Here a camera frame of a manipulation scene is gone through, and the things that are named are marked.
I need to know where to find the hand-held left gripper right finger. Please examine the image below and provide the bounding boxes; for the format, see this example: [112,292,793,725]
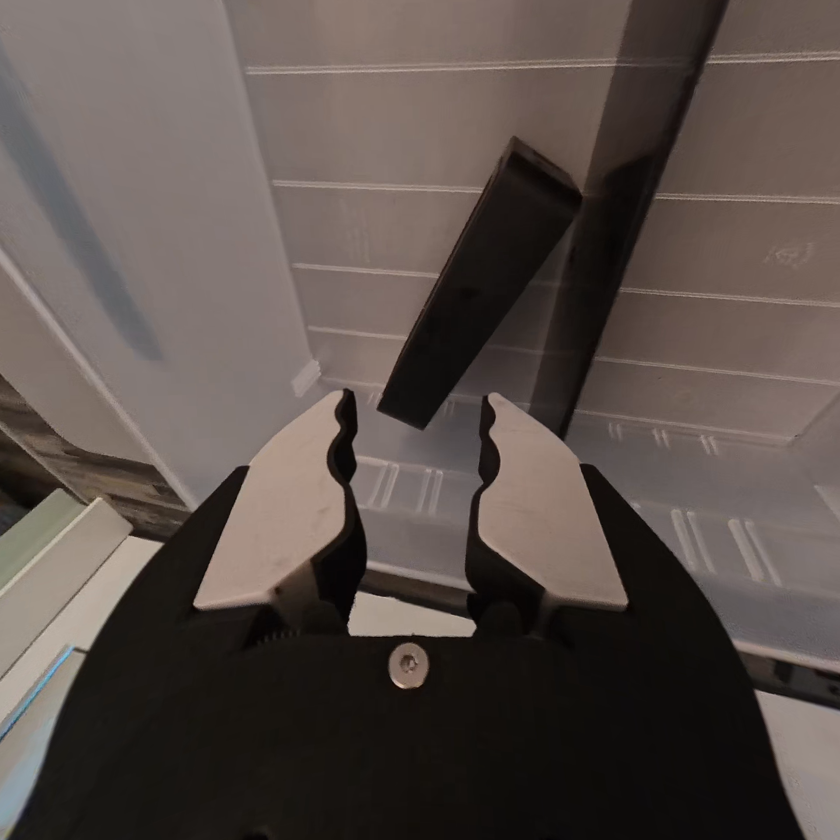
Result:
[466,392,631,635]

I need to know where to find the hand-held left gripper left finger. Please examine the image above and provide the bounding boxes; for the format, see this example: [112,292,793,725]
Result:
[192,388,368,624]

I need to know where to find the black usb hub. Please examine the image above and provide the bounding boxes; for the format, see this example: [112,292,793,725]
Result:
[377,136,584,432]

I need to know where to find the clear plastic bin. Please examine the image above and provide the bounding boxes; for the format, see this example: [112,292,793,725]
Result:
[0,0,840,664]

